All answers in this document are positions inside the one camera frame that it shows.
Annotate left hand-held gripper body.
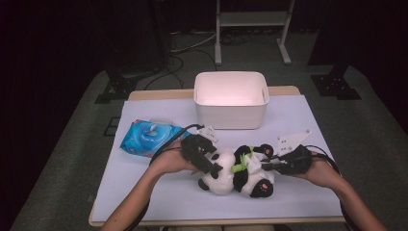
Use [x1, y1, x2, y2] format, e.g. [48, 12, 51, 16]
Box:
[180, 125, 220, 166]

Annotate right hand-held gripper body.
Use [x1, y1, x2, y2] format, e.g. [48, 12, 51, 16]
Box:
[276, 128, 315, 176]

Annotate white wet wipe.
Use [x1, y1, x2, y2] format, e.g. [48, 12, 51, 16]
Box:
[246, 152, 277, 181]

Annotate panda plush toy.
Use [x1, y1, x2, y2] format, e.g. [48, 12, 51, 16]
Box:
[191, 143, 276, 199]

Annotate white plastic storage box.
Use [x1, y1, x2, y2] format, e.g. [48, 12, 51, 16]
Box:
[193, 70, 270, 131]

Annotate blue wet wipes pack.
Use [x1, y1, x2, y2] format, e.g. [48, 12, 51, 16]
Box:
[119, 116, 192, 159]

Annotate person's right hand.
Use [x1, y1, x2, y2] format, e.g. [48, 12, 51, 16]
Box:
[295, 152, 346, 191]

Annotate person's left hand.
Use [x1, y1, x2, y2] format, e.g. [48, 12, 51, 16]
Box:
[148, 141, 199, 176]

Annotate pale lavender table mat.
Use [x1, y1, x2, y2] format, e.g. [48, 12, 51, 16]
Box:
[90, 94, 344, 223]

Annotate black stand base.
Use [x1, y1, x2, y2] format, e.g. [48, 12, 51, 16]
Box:
[310, 63, 363, 101]
[94, 68, 140, 105]

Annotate white metal stand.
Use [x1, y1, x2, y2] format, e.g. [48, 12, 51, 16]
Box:
[214, 0, 296, 66]

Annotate left hand-held gripper black cable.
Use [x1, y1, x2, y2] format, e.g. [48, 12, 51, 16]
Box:
[124, 123, 206, 231]

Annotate hand-held gripper black cable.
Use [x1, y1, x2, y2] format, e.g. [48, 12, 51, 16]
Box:
[304, 144, 358, 231]
[124, 123, 206, 231]

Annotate right hand-held gripper black cable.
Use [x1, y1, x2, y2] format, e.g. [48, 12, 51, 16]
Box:
[304, 144, 358, 231]

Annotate black floor cable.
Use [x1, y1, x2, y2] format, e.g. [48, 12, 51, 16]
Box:
[142, 47, 219, 91]

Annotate white floor cable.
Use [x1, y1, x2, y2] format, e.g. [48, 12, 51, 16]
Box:
[169, 31, 217, 54]

